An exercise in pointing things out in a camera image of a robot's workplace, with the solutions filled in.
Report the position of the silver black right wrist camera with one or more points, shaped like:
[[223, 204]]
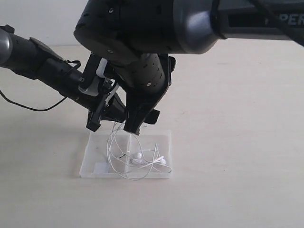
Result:
[[92, 90]]

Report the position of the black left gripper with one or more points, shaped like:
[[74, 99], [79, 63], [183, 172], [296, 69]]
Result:
[[109, 106]]

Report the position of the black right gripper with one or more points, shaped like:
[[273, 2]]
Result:
[[145, 78]]

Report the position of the clear plastic hinged case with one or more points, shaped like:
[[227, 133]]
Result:
[[130, 157]]

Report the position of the white sticker in case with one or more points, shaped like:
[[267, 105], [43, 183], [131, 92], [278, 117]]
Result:
[[101, 168]]

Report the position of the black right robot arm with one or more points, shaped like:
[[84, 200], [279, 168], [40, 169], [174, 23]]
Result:
[[135, 41]]

